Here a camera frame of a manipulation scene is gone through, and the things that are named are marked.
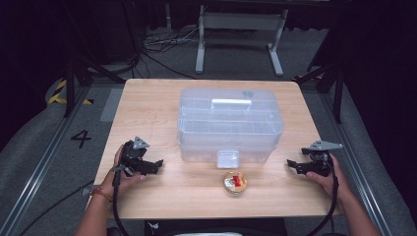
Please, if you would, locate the thin black floor cable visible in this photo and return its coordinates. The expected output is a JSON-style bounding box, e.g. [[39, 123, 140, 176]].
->
[[19, 180, 96, 236]]

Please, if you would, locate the left hand-held gripper black cable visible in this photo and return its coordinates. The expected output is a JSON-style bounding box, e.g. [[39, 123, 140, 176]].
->
[[111, 165, 131, 236]]

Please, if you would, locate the right hand-held gripper black cable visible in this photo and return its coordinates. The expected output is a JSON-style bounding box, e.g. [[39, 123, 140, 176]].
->
[[307, 160, 339, 236]]

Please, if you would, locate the hand-held gripper black cable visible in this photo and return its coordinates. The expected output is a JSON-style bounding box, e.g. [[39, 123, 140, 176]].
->
[[307, 160, 339, 236], [111, 165, 131, 236]]

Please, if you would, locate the aluminium floor rail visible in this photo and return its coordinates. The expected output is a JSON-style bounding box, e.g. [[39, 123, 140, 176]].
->
[[0, 85, 92, 236], [319, 91, 394, 236]]

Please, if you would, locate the black metal stand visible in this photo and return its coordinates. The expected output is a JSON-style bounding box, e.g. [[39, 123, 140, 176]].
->
[[62, 0, 127, 118], [293, 62, 345, 125]]

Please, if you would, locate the person's right hand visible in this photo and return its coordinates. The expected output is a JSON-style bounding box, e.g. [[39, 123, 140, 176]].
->
[[306, 153, 352, 201]]

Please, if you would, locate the clear plastic storage box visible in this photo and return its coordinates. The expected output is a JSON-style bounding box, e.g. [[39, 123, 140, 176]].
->
[[176, 87, 285, 170]]

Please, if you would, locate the person's left hand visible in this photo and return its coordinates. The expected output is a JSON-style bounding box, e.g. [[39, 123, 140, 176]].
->
[[98, 145, 148, 199]]

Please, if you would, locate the grey metal desk frame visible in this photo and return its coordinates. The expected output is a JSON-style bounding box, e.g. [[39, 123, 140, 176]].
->
[[195, 4, 289, 78]]

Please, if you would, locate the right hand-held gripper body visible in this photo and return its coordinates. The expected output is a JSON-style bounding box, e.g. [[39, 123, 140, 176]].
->
[[309, 140, 343, 177]]

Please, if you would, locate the red string bracelet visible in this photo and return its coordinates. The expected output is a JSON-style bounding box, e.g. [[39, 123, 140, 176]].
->
[[90, 188, 113, 203]]

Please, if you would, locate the bundle of floor cables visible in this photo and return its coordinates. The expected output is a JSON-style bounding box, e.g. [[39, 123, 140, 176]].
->
[[132, 26, 201, 80]]

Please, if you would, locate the yellow black hazard tape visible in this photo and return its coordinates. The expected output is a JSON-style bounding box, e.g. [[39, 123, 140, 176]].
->
[[48, 79, 94, 106]]

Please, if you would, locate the black box under table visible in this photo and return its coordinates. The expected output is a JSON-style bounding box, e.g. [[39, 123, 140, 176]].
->
[[144, 217, 288, 236]]

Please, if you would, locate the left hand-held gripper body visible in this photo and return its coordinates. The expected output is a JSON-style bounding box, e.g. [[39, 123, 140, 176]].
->
[[119, 136, 150, 177]]

